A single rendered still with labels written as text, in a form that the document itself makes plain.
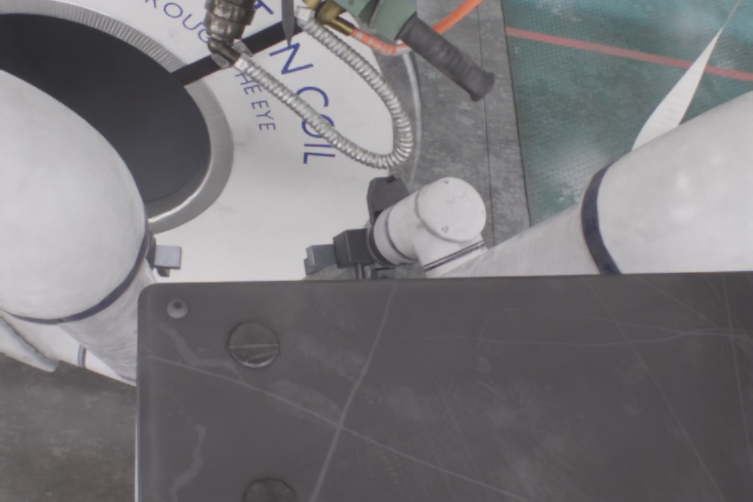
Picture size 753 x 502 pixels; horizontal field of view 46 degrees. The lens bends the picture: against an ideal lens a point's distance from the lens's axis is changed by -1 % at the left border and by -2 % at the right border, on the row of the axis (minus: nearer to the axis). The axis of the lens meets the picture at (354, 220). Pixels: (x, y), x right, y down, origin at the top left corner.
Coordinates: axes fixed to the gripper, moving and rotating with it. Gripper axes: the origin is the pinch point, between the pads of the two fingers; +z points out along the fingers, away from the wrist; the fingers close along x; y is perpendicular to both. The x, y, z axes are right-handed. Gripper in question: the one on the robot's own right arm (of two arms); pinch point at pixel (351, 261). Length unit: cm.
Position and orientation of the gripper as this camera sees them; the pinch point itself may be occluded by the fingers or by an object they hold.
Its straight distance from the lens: 142.1
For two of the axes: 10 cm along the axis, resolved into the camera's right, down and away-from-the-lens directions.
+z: -4.0, 2.4, 8.8
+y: 1.6, 9.7, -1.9
